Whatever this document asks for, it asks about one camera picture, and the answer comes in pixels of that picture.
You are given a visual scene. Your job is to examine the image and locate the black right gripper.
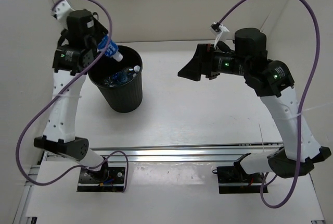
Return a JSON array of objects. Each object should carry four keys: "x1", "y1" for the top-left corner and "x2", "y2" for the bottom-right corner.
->
[{"x1": 178, "y1": 44, "x2": 251, "y2": 82}]

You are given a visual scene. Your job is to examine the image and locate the clear bottle dark blue label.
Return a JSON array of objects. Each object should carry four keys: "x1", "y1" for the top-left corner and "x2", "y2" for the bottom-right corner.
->
[{"x1": 104, "y1": 65, "x2": 141, "y2": 87}]

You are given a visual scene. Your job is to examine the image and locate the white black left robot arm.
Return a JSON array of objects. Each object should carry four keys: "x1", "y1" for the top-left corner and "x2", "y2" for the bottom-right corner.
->
[{"x1": 34, "y1": 9, "x2": 109, "y2": 182}]

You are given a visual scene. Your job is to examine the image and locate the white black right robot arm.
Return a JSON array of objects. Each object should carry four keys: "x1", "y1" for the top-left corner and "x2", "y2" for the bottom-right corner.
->
[{"x1": 177, "y1": 28, "x2": 331, "y2": 183}]

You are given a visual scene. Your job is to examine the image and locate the black plastic waste bin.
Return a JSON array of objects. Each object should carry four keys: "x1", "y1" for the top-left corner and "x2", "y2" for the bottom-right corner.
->
[{"x1": 88, "y1": 45, "x2": 143, "y2": 113}]

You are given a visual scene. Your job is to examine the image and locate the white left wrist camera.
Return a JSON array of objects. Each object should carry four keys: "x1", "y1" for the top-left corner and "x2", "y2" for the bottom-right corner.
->
[{"x1": 52, "y1": 0, "x2": 74, "y2": 28}]

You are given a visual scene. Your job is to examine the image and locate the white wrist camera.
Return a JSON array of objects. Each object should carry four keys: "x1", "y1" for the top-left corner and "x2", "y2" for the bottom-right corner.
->
[
  {"x1": 52, "y1": 0, "x2": 74, "y2": 28},
  {"x1": 210, "y1": 22, "x2": 230, "y2": 46}
]

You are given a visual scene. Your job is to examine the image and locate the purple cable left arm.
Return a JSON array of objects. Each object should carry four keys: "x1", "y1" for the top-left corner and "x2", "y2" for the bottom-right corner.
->
[{"x1": 15, "y1": 0, "x2": 129, "y2": 192}]

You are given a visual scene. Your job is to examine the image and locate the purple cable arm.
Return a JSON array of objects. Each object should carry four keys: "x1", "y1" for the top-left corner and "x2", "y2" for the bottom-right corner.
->
[
  {"x1": 217, "y1": 0, "x2": 320, "y2": 208},
  {"x1": 15, "y1": 0, "x2": 129, "y2": 192}
]

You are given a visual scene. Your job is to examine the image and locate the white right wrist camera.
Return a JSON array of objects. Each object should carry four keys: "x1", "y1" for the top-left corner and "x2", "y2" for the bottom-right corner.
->
[{"x1": 210, "y1": 22, "x2": 230, "y2": 46}]

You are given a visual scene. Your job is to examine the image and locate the aluminium table edge rail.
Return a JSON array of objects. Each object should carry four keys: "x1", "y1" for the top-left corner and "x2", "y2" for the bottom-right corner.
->
[{"x1": 39, "y1": 142, "x2": 286, "y2": 166}]

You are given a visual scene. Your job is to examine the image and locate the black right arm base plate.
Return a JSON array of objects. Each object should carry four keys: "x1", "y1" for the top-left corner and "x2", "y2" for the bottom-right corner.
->
[{"x1": 212, "y1": 166, "x2": 264, "y2": 194}]

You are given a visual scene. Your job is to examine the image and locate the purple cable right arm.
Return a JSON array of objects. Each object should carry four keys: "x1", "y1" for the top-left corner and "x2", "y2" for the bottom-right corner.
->
[{"x1": 217, "y1": 0, "x2": 320, "y2": 208}]

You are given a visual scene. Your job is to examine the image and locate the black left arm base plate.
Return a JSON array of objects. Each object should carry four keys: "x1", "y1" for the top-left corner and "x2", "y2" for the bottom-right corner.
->
[{"x1": 76, "y1": 167, "x2": 126, "y2": 193}]

